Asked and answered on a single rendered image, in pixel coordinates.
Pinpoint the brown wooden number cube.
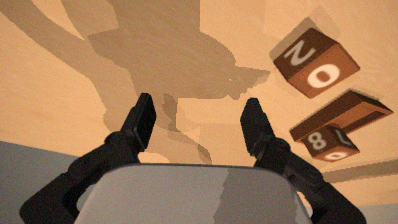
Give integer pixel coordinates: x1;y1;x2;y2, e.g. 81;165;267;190
302;125;360;163
273;27;360;99

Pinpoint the brown shallow tray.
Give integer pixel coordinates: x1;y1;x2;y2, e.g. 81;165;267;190
289;90;395;144

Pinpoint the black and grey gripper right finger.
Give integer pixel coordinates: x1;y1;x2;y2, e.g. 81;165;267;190
240;98;367;224

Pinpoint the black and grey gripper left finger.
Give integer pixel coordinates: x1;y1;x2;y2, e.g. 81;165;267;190
19;93;157;224

